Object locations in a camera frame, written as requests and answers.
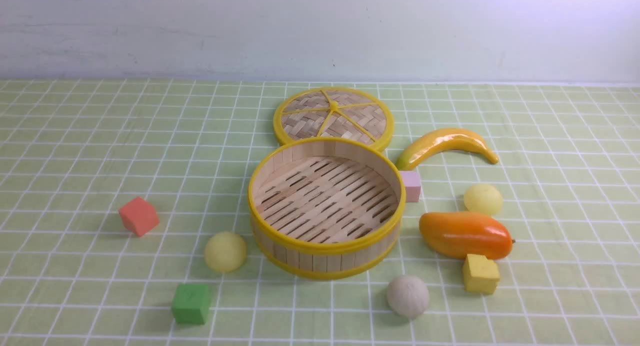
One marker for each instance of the yellow bun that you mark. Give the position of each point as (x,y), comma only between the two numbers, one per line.
(483,198)
(225,252)

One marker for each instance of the white bun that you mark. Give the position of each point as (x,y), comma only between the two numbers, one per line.
(408,296)

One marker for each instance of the bamboo steamer tray yellow rim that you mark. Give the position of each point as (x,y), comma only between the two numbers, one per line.
(326,208)

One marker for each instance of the woven bamboo steamer lid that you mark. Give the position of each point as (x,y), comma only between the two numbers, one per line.
(341,112)

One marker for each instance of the pink foam cube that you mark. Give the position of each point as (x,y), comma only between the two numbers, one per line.
(412,185)

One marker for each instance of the yellow plastic banana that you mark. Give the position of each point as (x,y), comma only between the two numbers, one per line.
(443,140)

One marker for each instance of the orange plastic mango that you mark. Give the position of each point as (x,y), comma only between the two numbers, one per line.
(457,234)

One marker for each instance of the red foam cube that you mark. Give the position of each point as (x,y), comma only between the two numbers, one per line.
(139,216)

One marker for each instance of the green foam cube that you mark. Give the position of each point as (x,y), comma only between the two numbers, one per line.
(191,303)

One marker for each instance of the yellow foam cube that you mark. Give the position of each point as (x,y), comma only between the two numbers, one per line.
(480,274)

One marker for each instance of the green checkered tablecloth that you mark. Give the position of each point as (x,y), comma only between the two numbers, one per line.
(74,152)

